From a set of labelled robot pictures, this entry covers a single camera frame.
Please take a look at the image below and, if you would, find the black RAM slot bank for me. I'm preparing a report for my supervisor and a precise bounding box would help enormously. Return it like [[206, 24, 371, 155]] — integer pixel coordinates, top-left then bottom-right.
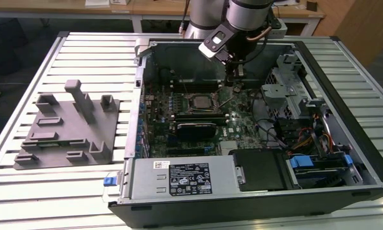
[[174, 113, 228, 126], [170, 79, 224, 93]]

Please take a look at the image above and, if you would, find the silver power supply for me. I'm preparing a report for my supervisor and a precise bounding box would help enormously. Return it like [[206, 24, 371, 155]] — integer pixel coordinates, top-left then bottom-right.
[[129, 157, 240, 201]]

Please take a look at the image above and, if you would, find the hard disk in blue carrier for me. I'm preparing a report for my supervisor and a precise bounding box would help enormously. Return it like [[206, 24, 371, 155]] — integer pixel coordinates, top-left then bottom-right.
[[286, 153, 358, 190]]

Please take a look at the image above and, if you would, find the black cable bundle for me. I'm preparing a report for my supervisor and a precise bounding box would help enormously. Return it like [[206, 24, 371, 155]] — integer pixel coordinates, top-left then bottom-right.
[[256, 117, 296, 154]]

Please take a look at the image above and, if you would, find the CPU socket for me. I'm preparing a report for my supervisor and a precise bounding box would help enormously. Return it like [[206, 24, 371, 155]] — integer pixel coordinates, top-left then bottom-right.
[[184, 92, 218, 115]]

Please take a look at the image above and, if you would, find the wooden cabinet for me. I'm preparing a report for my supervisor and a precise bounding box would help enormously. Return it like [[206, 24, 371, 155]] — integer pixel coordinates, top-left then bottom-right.
[[313, 0, 383, 68]]

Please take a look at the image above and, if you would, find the orange yellow wire bundle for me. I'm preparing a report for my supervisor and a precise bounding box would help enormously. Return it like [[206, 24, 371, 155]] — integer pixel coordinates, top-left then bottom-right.
[[293, 114, 336, 154]]

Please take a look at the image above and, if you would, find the black open PC case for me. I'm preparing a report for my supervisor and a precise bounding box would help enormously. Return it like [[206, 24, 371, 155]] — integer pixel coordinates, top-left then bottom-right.
[[108, 35, 383, 228]]

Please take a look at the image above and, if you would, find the copper cable sleeve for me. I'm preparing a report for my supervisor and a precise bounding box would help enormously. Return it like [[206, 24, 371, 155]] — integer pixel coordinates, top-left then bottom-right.
[[245, 25, 273, 44]]

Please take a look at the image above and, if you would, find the green RAM stick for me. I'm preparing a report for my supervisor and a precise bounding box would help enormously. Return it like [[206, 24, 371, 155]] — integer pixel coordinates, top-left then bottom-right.
[[37, 140, 73, 147]]

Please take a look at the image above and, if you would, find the silver drive cage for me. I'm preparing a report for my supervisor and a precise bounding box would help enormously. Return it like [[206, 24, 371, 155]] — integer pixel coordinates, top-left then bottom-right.
[[260, 54, 310, 120]]

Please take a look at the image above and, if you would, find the black plastic shroud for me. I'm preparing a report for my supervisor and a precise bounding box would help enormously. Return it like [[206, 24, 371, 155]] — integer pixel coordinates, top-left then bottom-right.
[[229, 148, 300, 192]]

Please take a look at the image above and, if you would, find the grey parts rack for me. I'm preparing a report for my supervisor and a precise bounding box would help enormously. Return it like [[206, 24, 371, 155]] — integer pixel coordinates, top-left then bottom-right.
[[12, 79, 123, 171]]

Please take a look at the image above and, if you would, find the metal socket cover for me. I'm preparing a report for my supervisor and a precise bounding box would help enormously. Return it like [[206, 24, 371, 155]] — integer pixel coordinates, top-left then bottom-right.
[[212, 82, 237, 108]]

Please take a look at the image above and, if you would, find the black graphics card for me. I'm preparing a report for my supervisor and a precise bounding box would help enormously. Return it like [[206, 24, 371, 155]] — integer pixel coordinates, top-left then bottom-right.
[[176, 122, 218, 141]]

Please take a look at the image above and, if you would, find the green motherboard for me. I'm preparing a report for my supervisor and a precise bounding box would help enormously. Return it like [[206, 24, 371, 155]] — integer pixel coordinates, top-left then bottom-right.
[[140, 81, 266, 159]]

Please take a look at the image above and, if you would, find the silver CPU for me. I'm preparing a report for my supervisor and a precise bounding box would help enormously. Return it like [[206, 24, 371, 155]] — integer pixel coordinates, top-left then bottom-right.
[[192, 95, 213, 109]]

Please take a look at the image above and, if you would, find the silver chipset heatsink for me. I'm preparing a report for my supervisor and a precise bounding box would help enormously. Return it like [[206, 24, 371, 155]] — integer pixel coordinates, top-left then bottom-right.
[[221, 140, 240, 156]]

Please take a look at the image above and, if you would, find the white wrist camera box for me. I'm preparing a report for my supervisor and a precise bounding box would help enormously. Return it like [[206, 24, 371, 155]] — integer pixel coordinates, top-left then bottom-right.
[[270, 22, 289, 37], [197, 23, 237, 59]]

